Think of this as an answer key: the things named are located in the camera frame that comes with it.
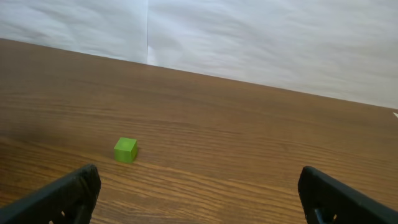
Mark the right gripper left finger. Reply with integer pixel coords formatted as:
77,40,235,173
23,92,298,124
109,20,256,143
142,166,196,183
0,164,102,224

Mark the green cube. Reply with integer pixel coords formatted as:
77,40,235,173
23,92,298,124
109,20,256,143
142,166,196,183
113,137,139,164

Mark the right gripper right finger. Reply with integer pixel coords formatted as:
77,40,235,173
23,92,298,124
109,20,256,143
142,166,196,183
297,166,398,224

